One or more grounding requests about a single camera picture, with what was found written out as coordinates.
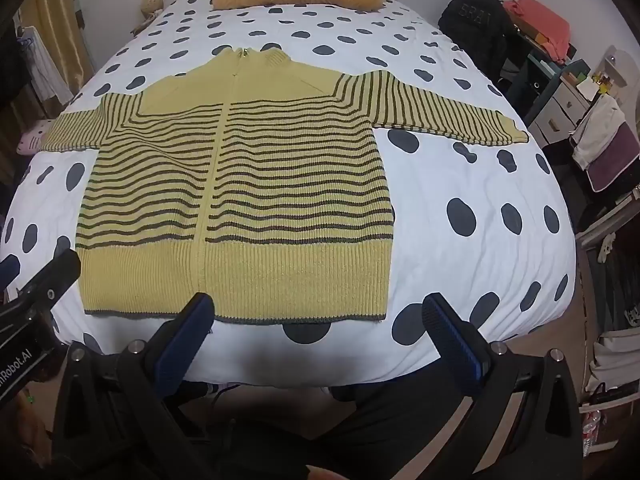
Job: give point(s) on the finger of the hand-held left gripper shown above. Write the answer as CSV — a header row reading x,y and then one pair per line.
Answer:
x,y
9,271
50,275

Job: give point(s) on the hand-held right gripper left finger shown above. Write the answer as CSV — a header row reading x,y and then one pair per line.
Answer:
x,y
187,335

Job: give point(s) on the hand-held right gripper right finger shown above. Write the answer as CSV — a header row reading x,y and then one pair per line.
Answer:
x,y
452,340

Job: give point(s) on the yellow striped knit sweater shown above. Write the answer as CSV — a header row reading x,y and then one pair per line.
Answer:
x,y
250,185

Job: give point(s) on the white polka dot bed cover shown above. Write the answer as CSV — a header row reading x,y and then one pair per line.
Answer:
x,y
475,260

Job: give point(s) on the pink plush toy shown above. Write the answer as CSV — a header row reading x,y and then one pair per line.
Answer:
x,y
35,140

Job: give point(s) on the white tote bag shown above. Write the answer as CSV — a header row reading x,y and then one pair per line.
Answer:
x,y
615,360

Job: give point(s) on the clear plastic bottle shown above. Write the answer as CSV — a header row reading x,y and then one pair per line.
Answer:
x,y
591,430

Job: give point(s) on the dark patterned bag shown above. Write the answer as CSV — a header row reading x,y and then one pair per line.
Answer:
x,y
620,290

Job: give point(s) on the white skull charm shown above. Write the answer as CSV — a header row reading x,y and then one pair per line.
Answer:
x,y
606,249

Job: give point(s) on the black hanging garment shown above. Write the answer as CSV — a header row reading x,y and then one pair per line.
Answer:
x,y
10,70

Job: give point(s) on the white hanging garment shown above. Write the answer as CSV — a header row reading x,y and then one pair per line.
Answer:
x,y
45,70

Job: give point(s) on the purple chair cushion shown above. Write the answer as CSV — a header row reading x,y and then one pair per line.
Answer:
x,y
615,165

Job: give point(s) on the yellow curtain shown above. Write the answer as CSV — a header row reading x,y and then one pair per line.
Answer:
x,y
60,25

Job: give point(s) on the white drawer cabinet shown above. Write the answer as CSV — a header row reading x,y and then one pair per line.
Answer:
x,y
565,110

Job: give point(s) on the white cloth on chair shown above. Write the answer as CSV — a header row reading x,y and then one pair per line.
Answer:
x,y
600,130

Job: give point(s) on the dark teal desk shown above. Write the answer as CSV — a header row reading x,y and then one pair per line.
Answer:
x,y
542,75

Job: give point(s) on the beige knitted ball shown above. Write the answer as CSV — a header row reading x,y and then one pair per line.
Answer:
x,y
151,4

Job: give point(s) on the white desktop shelf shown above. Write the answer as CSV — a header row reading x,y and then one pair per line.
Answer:
x,y
617,65

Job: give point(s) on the black backpack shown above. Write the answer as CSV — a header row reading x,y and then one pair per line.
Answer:
x,y
475,20

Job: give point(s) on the coral pink cloth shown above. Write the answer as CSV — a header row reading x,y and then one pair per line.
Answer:
x,y
545,25

